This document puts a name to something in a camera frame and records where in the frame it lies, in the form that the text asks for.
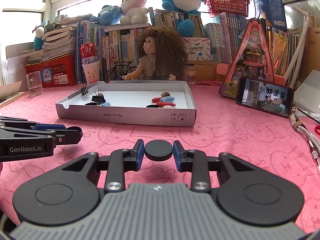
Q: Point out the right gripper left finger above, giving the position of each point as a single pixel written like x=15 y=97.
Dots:
x=120 y=162

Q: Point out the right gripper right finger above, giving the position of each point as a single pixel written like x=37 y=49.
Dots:
x=193 y=161

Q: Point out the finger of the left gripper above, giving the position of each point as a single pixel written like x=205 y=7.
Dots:
x=44 y=127
x=69 y=136

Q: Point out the black round lid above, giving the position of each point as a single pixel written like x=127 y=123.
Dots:
x=158 y=150

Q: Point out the small black round cap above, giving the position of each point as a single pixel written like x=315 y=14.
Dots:
x=91 y=104

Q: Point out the large black binder clip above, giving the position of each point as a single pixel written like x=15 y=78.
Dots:
x=96 y=98

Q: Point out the small blue hair clip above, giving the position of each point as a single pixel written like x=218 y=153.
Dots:
x=106 y=104

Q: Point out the large black round cap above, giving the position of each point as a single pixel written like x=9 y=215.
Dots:
x=153 y=106

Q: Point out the red crayon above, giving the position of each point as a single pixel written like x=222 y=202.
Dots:
x=155 y=100
x=162 y=104

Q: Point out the blue bear hair clip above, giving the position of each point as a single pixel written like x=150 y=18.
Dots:
x=169 y=99

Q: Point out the clear plastic dome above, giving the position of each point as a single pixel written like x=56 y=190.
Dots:
x=168 y=106

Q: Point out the pink rabbit table cloth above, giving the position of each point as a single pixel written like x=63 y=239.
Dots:
x=221 y=125

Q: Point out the small binder clip on tray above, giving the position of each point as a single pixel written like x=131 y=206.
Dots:
x=84 y=87

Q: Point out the red plastic basket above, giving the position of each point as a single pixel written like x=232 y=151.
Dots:
x=55 y=72

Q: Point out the white cardboard box tray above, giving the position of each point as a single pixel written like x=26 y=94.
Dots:
x=128 y=101

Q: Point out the white cat paper cup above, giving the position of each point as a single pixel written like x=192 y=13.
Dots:
x=92 y=72

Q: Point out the miniature black bicycle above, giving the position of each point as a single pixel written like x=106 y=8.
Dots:
x=119 y=70

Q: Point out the blue white plush at left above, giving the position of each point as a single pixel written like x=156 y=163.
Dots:
x=40 y=31

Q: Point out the red beer can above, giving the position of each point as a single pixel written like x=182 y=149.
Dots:
x=88 y=53

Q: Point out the stack of books on basket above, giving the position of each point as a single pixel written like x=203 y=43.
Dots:
x=60 y=39

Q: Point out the small brown jar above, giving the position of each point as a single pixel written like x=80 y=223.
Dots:
x=190 y=75

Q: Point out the black smartphone playing video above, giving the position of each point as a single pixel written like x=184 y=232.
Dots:
x=265 y=96

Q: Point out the label printer box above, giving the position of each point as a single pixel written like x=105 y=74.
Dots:
x=197 y=49

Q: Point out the brown haired doll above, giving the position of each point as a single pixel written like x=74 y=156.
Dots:
x=162 y=55

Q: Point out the pink triangular toy case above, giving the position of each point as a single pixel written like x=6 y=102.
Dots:
x=252 y=59

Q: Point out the red pen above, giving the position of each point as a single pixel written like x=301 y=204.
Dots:
x=313 y=152

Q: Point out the small blue bear plush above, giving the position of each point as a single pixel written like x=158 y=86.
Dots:
x=109 y=15

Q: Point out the red scissors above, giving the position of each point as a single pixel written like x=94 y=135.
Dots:
x=317 y=130

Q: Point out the pink white rabbit plush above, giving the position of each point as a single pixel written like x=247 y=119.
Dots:
x=133 y=5

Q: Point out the red basket on books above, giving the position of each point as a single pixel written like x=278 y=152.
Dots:
x=238 y=7

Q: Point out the big blue plush toy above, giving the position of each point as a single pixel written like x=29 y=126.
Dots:
x=182 y=0

